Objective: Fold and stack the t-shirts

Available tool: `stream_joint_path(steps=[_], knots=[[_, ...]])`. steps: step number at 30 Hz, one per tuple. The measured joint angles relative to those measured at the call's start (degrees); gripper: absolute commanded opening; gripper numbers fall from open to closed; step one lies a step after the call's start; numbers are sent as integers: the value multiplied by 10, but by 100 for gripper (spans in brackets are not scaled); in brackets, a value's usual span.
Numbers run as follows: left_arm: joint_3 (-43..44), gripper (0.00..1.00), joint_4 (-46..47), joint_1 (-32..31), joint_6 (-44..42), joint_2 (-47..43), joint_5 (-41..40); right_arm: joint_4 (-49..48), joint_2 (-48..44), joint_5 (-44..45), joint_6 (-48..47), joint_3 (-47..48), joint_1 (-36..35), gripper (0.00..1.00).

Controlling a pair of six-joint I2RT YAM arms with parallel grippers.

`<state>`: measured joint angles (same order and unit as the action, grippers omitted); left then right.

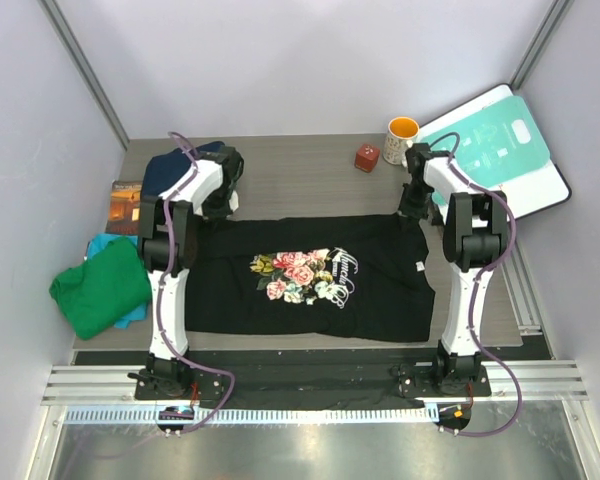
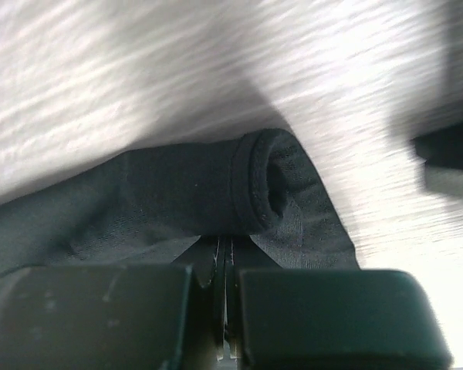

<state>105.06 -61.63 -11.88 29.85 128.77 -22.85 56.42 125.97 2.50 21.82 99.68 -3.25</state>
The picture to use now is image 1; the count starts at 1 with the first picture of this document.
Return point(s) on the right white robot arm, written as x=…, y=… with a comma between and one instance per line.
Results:
x=478, y=233

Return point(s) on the white mug orange inside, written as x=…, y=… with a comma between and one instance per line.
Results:
x=402, y=134

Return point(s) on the red cube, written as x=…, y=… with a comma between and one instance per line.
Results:
x=366, y=158

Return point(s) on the bright green crumpled shirt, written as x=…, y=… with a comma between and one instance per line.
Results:
x=95, y=294

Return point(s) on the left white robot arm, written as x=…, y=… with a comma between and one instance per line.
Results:
x=179, y=188

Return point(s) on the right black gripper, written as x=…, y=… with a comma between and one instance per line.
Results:
x=407, y=211

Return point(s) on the navy blue folded shirt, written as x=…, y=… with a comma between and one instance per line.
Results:
x=164, y=171

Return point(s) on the teal folding template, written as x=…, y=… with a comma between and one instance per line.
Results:
x=496, y=144

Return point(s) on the white board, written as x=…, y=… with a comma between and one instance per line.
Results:
x=527, y=194

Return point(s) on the brown picture book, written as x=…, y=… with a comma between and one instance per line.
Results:
x=124, y=208

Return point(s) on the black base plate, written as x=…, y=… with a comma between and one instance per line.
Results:
x=349, y=379

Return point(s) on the black t shirt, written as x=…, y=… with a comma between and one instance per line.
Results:
x=350, y=277

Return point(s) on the turquoise shirt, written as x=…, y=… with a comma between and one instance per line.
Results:
x=95, y=246

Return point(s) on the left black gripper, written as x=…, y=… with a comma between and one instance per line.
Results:
x=217, y=213

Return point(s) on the white folded shirt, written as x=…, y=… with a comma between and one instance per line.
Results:
x=233, y=202

